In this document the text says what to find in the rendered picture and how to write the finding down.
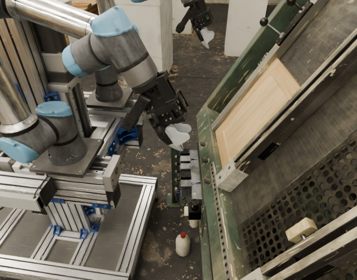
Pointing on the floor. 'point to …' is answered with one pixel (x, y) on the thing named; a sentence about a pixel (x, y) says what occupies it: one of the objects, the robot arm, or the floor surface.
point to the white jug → (182, 244)
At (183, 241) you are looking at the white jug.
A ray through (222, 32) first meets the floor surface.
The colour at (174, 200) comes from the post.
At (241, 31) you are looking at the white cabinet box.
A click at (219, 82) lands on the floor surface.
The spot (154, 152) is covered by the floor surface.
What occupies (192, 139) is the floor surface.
